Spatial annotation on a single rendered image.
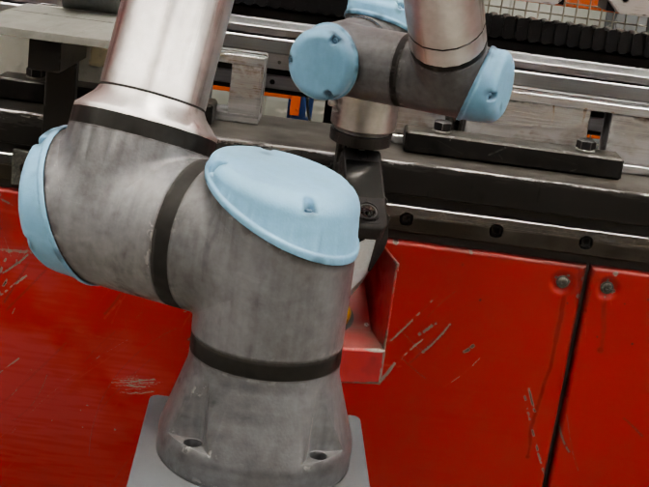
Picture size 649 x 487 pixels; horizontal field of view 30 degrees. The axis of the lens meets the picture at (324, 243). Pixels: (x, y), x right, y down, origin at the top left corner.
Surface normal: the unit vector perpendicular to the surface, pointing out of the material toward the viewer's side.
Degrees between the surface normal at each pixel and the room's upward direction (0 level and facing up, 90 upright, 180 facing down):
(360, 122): 95
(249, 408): 72
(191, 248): 84
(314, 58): 94
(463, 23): 117
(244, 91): 90
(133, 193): 53
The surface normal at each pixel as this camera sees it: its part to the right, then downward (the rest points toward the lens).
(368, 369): 0.19, 0.29
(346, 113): -0.61, 0.19
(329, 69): -0.42, 0.26
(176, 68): 0.42, 0.09
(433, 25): -0.34, 0.77
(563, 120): -0.04, 0.27
